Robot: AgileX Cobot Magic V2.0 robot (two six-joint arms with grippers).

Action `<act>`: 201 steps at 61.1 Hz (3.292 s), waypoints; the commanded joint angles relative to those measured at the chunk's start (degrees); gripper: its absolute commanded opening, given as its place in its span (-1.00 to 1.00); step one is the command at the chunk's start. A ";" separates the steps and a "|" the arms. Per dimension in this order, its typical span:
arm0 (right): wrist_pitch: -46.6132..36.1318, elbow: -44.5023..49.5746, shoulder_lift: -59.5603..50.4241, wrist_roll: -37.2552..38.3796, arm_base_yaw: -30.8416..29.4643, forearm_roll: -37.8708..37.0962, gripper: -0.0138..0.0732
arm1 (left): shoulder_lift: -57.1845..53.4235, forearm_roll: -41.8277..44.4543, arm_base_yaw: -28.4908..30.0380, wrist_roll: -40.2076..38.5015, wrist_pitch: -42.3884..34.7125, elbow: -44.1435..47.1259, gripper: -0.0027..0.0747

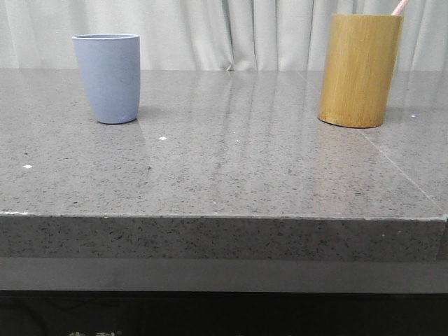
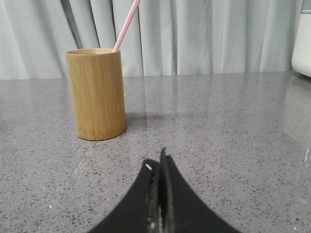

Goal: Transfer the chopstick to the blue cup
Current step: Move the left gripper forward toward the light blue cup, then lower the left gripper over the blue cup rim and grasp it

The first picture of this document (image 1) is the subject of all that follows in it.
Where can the blue plastic cup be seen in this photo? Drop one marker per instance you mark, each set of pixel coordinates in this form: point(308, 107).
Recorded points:
point(110, 69)

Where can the bamboo cylindrical holder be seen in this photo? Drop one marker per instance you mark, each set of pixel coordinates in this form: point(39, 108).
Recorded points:
point(359, 65)

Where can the white curtain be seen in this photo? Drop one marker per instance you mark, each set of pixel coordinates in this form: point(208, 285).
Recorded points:
point(179, 35)

